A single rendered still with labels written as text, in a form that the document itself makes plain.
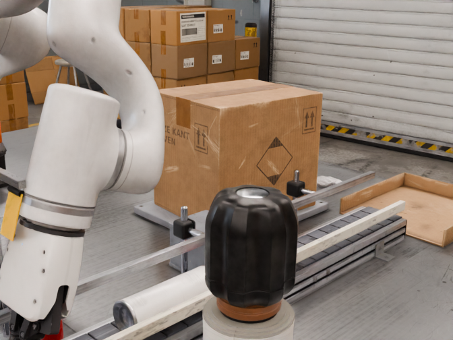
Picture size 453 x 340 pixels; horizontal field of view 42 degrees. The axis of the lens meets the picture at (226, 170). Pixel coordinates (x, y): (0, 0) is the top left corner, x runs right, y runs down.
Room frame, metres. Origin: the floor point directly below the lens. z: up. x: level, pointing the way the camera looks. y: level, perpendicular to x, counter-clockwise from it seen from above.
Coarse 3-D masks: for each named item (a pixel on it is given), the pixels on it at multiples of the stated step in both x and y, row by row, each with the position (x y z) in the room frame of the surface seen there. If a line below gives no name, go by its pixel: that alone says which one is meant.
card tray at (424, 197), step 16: (400, 176) 1.51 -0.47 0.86; (416, 176) 1.50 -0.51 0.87; (368, 192) 1.40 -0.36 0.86; (384, 192) 1.46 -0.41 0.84; (400, 192) 1.47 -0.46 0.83; (416, 192) 1.47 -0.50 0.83; (432, 192) 1.47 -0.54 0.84; (448, 192) 1.44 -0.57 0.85; (352, 208) 1.34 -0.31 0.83; (416, 208) 1.35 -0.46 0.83; (432, 208) 1.35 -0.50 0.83; (448, 208) 1.35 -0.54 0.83; (416, 224) 1.25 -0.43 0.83; (432, 224) 1.25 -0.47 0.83; (448, 224) 1.26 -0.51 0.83; (432, 240) 1.16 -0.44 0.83; (448, 240) 1.15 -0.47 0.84
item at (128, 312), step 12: (180, 276) 0.80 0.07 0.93; (192, 276) 0.80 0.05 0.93; (204, 276) 0.81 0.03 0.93; (156, 288) 0.76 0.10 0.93; (168, 288) 0.76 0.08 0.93; (180, 288) 0.77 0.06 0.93; (192, 288) 0.78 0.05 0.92; (204, 288) 0.79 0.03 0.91; (120, 300) 0.72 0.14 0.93; (132, 300) 0.72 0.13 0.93; (144, 300) 0.73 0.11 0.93; (156, 300) 0.74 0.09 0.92; (168, 300) 0.75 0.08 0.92; (180, 300) 0.76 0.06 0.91; (120, 312) 0.73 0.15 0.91; (132, 312) 0.71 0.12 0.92; (144, 312) 0.72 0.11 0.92; (156, 312) 0.73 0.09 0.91; (120, 324) 0.73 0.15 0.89; (132, 324) 0.71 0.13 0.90
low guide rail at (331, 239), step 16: (384, 208) 1.14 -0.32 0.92; (400, 208) 1.17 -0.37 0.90; (352, 224) 1.05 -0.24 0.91; (368, 224) 1.08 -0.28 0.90; (320, 240) 0.97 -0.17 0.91; (336, 240) 1.00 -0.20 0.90; (304, 256) 0.93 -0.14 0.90; (192, 304) 0.75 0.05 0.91; (144, 320) 0.70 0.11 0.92; (160, 320) 0.71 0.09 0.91; (176, 320) 0.73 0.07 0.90; (112, 336) 0.66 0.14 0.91; (128, 336) 0.67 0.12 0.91; (144, 336) 0.69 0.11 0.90
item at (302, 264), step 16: (368, 208) 1.22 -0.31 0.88; (336, 224) 1.13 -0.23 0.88; (384, 224) 1.14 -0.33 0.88; (304, 240) 1.05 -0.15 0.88; (352, 240) 1.05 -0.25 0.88; (320, 256) 0.98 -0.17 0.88; (192, 320) 0.76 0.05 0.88; (80, 336) 0.71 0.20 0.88; (96, 336) 0.71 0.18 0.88; (160, 336) 0.72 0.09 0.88
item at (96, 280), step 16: (368, 176) 1.22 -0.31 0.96; (320, 192) 1.10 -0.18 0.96; (336, 192) 1.13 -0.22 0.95; (192, 240) 0.86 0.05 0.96; (144, 256) 0.80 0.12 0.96; (160, 256) 0.81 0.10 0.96; (112, 272) 0.75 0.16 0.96; (128, 272) 0.77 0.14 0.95; (80, 288) 0.71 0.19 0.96; (0, 320) 0.63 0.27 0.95
